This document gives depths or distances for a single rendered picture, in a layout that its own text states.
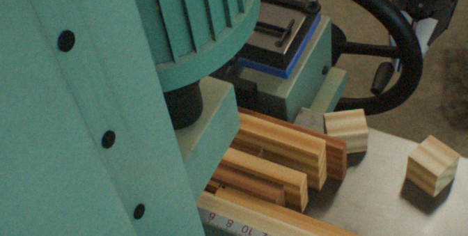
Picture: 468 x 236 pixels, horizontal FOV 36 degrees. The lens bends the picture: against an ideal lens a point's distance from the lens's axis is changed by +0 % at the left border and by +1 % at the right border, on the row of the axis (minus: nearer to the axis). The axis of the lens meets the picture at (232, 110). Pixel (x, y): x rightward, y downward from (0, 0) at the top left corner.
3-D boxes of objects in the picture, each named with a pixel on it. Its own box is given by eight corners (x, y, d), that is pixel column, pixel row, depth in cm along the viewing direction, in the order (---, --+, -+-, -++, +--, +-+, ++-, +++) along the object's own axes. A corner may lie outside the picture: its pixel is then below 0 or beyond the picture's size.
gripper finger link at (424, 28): (421, 85, 113) (442, 29, 113) (416, 76, 107) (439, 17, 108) (402, 79, 114) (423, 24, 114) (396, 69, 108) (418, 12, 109)
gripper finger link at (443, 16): (439, 51, 108) (459, -4, 109) (437, 48, 107) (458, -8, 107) (407, 42, 110) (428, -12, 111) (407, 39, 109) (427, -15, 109)
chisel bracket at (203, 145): (244, 135, 75) (235, 82, 68) (177, 249, 68) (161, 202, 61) (181, 114, 77) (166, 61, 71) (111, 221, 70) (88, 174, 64)
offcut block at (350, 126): (328, 156, 82) (327, 137, 79) (323, 131, 84) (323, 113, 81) (367, 151, 82) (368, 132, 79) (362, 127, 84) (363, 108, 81)
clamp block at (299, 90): (335, 67, 94) (335, 17, 86) (293, 147, 87) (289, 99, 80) (232, 37, 99) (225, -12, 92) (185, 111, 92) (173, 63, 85)
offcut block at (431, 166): (404, 177, 79) (407, 155, 76) (426, 156, 80) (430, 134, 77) (433, 198, 77) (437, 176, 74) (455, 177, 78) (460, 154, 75)
